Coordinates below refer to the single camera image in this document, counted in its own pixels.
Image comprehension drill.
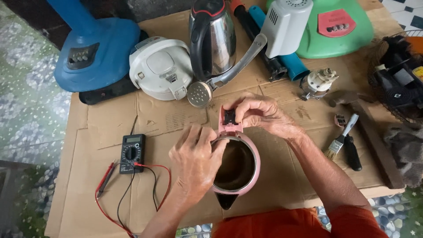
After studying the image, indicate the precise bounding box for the person's right hand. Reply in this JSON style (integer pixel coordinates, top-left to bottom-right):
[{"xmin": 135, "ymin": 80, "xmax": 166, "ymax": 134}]
[{"xmin": 223, "ymin": 93, "xmax": 305, "ymax": 141}]

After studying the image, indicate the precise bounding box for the person's left hand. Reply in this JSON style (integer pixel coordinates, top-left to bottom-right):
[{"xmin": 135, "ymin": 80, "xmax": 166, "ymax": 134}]
[{"xmin": 169, "ymin": 124, "xmax": 229, "ymax": 196}]

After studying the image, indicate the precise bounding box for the pink electric kettle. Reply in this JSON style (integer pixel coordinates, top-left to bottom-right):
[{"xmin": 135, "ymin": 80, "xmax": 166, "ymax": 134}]
[{"xmin": 210, "ymin": 106, "xmax": 262, "ymax": 211}]

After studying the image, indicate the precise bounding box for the black kettle switch module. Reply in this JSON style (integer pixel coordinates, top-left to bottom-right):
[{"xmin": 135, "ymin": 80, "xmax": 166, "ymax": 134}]
[{"xmin": 223, "ymin": 109, "xmax": 239, "ymax": 126}]

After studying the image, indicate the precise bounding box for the brown cardboard sheet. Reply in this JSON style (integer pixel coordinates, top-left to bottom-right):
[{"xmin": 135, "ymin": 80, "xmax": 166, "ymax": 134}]
[{"xmin": 45, "ymin": 0, "xmax": 408, "ymax": 238}]

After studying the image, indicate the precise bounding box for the blue fan pole tube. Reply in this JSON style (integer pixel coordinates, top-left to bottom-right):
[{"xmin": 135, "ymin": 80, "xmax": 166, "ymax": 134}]
[{"xmin": 249, "ymin": 5, "xmax": 311, "ymax": 82}]

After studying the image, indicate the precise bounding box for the black digital multimeter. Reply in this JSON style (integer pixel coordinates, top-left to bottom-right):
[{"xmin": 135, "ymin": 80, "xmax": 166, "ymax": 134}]
[{"xmin": 119, "ymin": 134, "xmax": 146, "ymax": 175}]

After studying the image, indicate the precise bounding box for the black fan pole tube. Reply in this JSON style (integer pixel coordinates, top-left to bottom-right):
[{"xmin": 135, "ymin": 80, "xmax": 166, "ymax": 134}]
[{"xmin": 230, "ymin": 0, "xmax": 288, "ymax": 83}]

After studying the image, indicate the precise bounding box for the black multimeter probe lead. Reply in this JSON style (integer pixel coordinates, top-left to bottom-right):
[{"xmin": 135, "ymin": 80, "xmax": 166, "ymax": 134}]
[{"xmin": 117, "ymin": 115, "xmax": 158, "ymax": 238}]

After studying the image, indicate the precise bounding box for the white fan motor housing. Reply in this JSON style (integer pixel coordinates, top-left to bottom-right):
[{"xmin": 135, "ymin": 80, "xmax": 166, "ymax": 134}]
[{"xmin": 260, "ymin": 0, "xmax": 314, "ymax": 59}]

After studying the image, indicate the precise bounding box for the red multimeter probe lead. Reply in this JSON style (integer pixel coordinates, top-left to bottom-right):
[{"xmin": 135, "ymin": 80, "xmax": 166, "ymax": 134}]
[{"xmin": 95, "ymin": 160, "xmax": 172, "ymax": 238}]

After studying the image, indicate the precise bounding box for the stainless steel electric kettle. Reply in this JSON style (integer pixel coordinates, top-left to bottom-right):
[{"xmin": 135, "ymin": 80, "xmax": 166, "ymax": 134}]
[{"xmin": 187, "ymin": 0, "xmax": 267, "ymax": 109}]

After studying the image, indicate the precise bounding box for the white rice cooker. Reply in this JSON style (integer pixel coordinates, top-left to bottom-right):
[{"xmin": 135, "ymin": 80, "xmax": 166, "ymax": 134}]
[{"xmin": 129, "ymin": 36, "xmax": 194, "ymax": 102}]

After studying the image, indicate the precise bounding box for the green fan base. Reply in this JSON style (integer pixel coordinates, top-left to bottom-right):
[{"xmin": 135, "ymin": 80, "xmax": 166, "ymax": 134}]
[{"xmin": 266, "ymin": 0, "xmax": 375, "ymax": 60}]

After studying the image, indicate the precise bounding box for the person's orange shirt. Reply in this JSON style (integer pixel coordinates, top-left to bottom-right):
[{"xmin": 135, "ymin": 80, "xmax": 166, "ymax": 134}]
[{"xmin": 211, "ymin": 205, "xmax": 389, "ymax": 238}]

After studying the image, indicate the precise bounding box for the grey cloth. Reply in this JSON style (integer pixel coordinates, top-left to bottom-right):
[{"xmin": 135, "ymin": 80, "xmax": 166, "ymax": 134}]
[{"xmin": 383, "ymin": 123, "xmax": 423, "ymax": 188}]

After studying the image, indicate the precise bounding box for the blue fan base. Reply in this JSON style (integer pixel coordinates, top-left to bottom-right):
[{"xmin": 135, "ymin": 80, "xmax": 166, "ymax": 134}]
[{"xmin": 46, "ymin": 0, "xmax": 142, "ymax": 93}]

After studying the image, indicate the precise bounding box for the white handled paint brush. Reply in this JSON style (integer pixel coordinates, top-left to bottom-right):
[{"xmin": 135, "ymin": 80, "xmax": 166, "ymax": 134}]
[{"xmin": 323, "ymin": 113, "xmax": 360, "ymax": 163}]

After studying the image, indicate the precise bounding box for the black handled screwdriver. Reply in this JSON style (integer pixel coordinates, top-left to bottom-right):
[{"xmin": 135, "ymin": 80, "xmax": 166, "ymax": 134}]
[{"xmin": 344, "ymin": 134, "xmax": 363, "ymax": 172}]

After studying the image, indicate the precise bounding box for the wire fan grille with motor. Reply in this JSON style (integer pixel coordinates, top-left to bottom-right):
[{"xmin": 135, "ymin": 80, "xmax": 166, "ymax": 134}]
[{"xmin": 367, "ymin": 30, "xmax": 423, "ymax": 125}]

